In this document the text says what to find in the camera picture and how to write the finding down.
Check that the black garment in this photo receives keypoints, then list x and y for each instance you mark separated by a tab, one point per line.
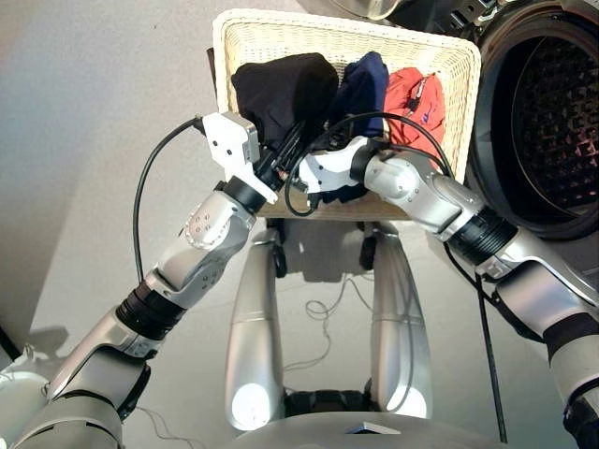
285	89

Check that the navy blue garment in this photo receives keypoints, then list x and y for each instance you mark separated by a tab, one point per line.
365	84

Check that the orange red garment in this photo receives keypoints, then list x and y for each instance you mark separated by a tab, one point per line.
412	98

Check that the pale woven laundry basket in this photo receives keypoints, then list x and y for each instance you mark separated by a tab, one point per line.
281	37

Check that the round washing machine door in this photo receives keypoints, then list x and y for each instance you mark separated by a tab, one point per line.
355	7

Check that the silver robot leg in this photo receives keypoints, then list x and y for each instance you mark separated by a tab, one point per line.
400	337
255	351

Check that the black robot waist block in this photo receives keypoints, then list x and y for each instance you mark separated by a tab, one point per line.
327	401

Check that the silver robot torso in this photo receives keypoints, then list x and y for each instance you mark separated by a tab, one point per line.
365	435

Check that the white rounded floor object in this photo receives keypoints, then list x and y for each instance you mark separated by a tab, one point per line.
18	397

